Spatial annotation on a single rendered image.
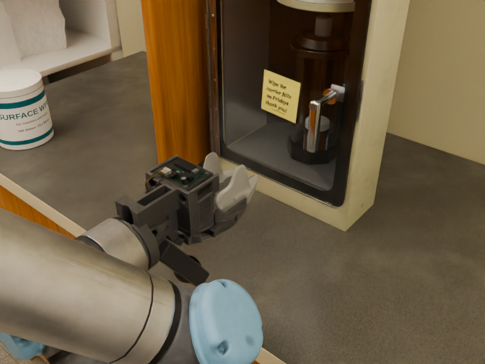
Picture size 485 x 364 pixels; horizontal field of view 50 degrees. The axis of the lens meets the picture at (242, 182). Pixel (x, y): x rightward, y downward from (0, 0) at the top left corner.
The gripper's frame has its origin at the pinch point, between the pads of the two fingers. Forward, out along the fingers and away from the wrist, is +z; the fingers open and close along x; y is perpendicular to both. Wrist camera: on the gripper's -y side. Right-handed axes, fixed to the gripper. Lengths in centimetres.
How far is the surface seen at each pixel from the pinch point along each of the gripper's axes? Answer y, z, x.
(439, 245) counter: -20.6, 29.9, -20.7
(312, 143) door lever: -0.9, 16.6, -0.8
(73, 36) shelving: -23, 61, 130
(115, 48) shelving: -23, 64, 110
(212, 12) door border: 13.8, 21.9, 24.6
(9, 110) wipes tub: -11, 1, 67
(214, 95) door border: -2.0, 21.8, 24.7
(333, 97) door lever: 5.4, 21.3, -1.3
